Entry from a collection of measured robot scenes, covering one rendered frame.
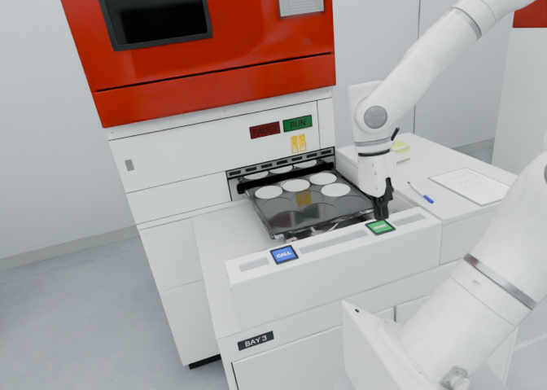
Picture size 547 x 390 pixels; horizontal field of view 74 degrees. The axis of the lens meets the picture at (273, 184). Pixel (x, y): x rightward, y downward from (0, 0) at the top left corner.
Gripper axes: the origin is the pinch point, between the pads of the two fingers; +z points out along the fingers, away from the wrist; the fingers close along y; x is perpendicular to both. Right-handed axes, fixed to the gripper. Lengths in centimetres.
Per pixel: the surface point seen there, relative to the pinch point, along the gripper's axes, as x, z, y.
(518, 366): 72, 98, -28
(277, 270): -29.2, 5.6, 3.4
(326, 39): 12, -48, -44
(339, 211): -1.1, 6.1, -24.0
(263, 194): -19, 1, -48
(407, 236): 4.6, 6.9, 3.2
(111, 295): -108, 70, -155
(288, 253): -25.0, 4.3, -0.8
